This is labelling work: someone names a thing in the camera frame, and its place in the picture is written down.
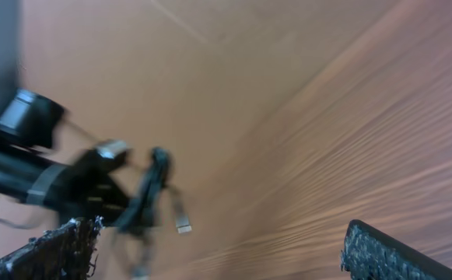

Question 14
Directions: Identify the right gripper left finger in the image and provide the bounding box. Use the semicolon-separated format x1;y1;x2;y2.
0;216;103;280

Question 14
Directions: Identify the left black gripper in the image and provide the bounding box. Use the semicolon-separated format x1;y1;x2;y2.
55;149;130;226

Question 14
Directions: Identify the black USB cable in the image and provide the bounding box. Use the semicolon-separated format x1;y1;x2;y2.
112;145;194;280

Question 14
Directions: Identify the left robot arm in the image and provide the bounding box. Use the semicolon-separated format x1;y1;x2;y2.
0;1;130;226

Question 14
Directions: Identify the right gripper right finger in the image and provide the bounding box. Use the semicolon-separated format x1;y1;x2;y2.
340;219;452;280

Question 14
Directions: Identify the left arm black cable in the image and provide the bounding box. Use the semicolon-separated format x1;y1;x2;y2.
0;190;55;230

